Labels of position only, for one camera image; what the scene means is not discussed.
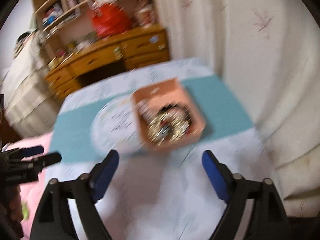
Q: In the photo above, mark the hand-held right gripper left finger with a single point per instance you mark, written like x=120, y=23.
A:
x=105, y=175

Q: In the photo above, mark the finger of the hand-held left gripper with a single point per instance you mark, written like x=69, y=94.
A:
x=48, y=160
x=31, y=151

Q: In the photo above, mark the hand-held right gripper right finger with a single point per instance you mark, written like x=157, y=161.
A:
x=215, y=177

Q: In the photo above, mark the round white printed plate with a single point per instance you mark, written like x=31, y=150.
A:
x=112, y=125

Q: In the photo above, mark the peach paper box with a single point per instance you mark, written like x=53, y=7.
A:
x=165, y=92

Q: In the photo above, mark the person's left forearm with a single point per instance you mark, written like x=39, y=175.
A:
x=12, y=210

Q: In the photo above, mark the tree print tablecloth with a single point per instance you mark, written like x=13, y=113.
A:
x=162, y=192

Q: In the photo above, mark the white lace bed cover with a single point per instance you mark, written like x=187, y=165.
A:
x=25, y=92

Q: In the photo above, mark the wooden desk with drawers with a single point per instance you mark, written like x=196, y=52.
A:
x=100, y=57

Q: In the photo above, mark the white floral curtain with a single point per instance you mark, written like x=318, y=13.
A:
x=225, y=42

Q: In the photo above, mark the wooden shelf hutch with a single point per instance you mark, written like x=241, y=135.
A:
x=65, y=7

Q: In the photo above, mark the red plastic bag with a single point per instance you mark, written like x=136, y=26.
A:
x=112, y=20

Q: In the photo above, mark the red white paper cup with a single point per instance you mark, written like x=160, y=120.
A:
x=145, y=17

